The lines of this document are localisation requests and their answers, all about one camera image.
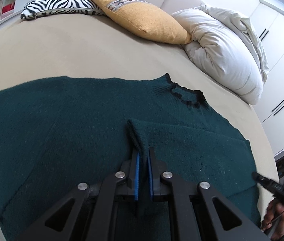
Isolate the yellow cushion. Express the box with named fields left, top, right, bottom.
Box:
left=92, top=0, right=192, bottom=45

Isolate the beige round bed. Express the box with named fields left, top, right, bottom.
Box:
left=0, top=12, right=281, bottom=241

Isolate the dark green knit sweater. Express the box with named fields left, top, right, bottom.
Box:
left=0, top=75, right=260, bottom=240

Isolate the white folded duvet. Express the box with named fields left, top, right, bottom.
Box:
left=172, top=5, right=269, bottom=105

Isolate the zebra print pillow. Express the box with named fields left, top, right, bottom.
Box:
left=20, top=0, right=105, bottom=20

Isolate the white wardrobe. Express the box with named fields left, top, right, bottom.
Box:
left=250, top=0, right=284, bottom=160

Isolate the right hand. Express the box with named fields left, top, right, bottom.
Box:
left=260, top=199, right=284, bottom=240

